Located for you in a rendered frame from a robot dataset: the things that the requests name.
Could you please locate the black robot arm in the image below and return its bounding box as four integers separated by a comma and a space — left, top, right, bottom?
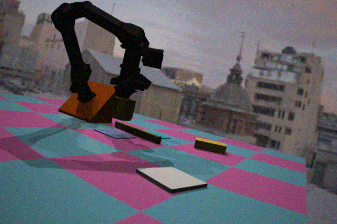
51, 1, 164, 104

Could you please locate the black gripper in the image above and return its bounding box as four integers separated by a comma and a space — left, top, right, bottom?
110, 61, 145, 99

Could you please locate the yellow rectangular block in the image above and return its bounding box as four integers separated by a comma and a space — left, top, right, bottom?
194, 137, 227, 154

